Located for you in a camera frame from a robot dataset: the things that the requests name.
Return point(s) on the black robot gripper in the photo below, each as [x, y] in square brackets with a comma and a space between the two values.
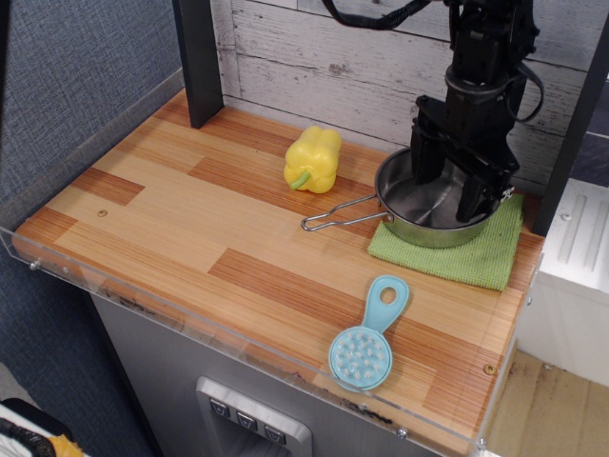
[467, 128]

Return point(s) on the stainless steel pot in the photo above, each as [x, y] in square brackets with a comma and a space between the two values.
[422, 215]

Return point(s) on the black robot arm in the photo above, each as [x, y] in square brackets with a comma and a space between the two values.
[490, 39]

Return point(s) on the yellow toy bell pepper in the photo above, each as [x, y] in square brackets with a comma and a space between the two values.
[312, 161]

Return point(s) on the green knitted cloth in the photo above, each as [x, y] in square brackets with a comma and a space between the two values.
[486, 261]

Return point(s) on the white side cabinet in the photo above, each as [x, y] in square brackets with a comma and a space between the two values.
[564, 321]

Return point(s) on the light blue scrubbing brush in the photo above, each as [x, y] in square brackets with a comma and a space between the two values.
[360, 358]

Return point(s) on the clear acrylic table guard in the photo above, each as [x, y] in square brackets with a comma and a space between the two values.
[201, 221]

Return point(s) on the grey toy fridge cabinet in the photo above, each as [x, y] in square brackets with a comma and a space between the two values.
[208, 391]

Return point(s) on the yellow object bottom left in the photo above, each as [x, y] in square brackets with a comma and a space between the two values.
[64, 447]

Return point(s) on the black right frame post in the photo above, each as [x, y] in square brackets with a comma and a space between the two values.
[578, 125]

